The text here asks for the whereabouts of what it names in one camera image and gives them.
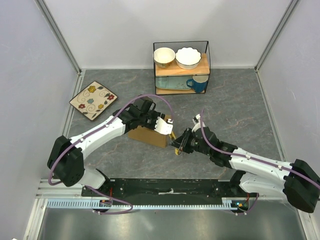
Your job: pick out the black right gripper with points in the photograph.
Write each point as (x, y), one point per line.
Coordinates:
(181, 142)

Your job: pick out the yellow utility knife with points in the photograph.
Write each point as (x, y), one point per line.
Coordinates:
(173, 137)

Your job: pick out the brown cardboard express box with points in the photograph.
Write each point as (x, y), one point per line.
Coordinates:
(149, 135)

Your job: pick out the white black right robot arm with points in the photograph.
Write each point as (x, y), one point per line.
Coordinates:
(295, 181)

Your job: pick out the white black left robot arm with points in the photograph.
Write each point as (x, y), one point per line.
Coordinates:
(67, 158)

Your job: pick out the blue mug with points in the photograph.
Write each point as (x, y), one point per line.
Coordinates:
(198, 83)

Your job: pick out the pale green rectangular plate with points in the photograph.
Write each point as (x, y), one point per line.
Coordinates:
(172, 82)

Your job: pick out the white scalloped bowl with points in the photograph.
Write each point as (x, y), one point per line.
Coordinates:
(188, 58)

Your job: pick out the cream ceramic bowl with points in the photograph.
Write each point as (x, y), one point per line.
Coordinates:
(163, 57)

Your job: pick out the floral square coaster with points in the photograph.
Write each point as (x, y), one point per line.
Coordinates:
(93, 100)

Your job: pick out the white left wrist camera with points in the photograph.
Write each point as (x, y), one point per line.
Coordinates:
(163, 127)

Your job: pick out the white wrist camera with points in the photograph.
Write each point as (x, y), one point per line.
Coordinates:
(196, 122)
(163, 127)

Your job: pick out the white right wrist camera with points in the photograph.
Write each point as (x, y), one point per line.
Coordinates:
(196, 122)

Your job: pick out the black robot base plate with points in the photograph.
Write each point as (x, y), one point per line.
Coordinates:
(127, 188)

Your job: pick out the black wire wooden shelf rack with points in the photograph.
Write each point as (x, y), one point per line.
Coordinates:
(203, 68)

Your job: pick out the grey slotted cable duct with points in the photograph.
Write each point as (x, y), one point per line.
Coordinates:
(149, 202)

